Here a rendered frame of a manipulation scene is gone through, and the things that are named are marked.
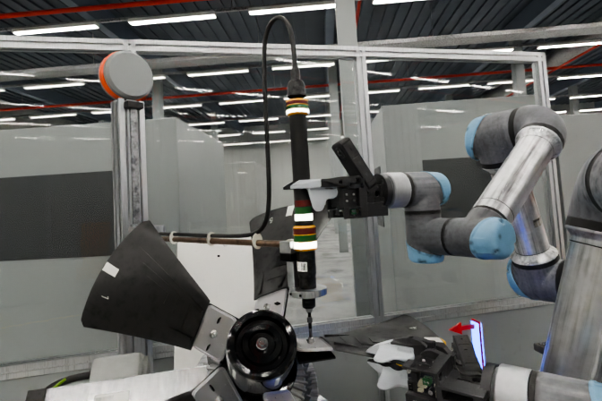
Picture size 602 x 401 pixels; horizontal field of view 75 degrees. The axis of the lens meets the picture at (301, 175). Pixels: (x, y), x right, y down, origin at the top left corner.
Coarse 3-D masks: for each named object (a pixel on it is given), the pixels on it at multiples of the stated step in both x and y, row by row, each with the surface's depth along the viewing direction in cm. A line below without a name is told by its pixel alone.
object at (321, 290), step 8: (280, 248) 76; (288, 248) 75; (280, 256) 76; (288, 256) 74; (296, 256) 75; (288, 264) 75; (296, 264) 75; (288, 272) 75; (296, 272) 75; (288, 280) 75; (296, 280) 74; (296, 288) 73; (320, 288) 72; (296, 296) 71; (304, 296) 70; (312, 296) 70; (320, 296) 71
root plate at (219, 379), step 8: (224, 368) 66; (216, 376) 65; (224, 376) 66; (200, 384) 63; (208, 384) 64; (216, 384) 65; (224, 384) 66; (232, 384) 67; (200, 392) 63; (208, 392) 64; (216, 392) 65; (224, 392) 66; (232, 392) 67; (200, 400) 63; (208, 400) 64; (224, 400) 66; (232, 400) 67; (240, 400) 68
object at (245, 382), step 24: (264, 312) 70; (240, 336) 67; (264, 336) 68; (288, 336) 67; (240, 360) 64; (264, 360) 64; (288, 360) 64; (240, 384) 65; (264, 384) 63; (288, 384) 72
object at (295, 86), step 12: (288, 84) 75; (300, 84) 75; (288, 96) 77; (300, 96) 78; (300, 252) 73; (312, 252) 73; (300, 264) 73; (312, 264) 73; (300, 276) 73; (312, 276) 72; (300, 288) 73; (312, 288) 72; (312, 300) 72
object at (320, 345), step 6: (300, 342) 74; (306, 342) 74; (318, 342) 74; (324, 342) 74; (300, 348) 69; (306, 348) 69; (312, 348) 69; (318, 348) 69; (324, 348) 69; (330, 348) 69
